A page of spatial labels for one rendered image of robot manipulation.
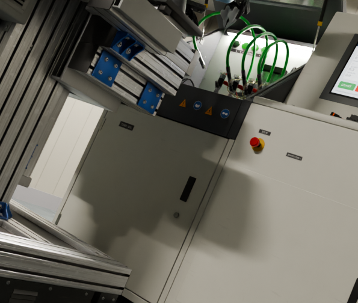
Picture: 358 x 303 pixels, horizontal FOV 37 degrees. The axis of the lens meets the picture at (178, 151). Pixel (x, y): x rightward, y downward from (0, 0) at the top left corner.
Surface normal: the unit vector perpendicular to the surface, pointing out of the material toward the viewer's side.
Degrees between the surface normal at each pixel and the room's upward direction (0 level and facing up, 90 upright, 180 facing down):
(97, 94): 90
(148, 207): 90
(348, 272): 90
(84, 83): 90
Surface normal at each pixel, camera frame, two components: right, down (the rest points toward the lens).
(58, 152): 0.75, 0.28
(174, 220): -0.51, -0.30
